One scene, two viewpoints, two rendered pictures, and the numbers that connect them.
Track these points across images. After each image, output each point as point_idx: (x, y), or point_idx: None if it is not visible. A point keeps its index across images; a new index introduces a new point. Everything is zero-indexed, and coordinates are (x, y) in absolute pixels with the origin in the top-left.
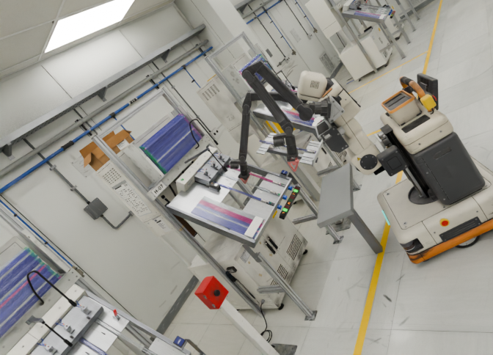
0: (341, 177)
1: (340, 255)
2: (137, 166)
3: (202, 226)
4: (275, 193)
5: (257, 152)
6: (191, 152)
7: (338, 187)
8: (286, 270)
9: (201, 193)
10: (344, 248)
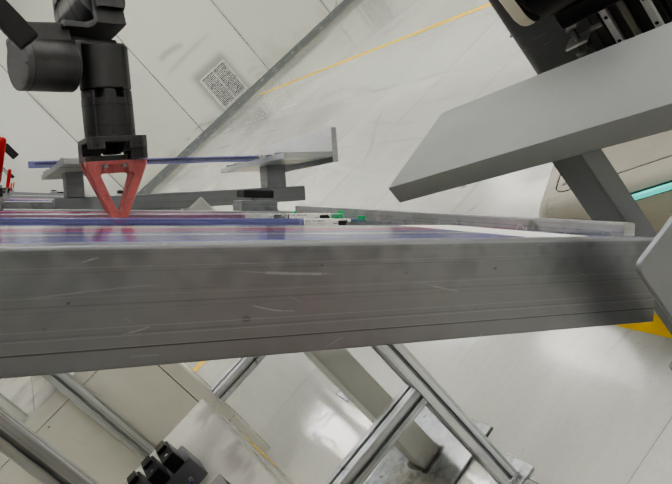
0: (491, 108)
1: (603, 482)
2: None
3: (65, 360)
4: (320, 213)
5: (66, 158)
6: None
7: (538, 96)
8: None
9: None
10: (575, 461)
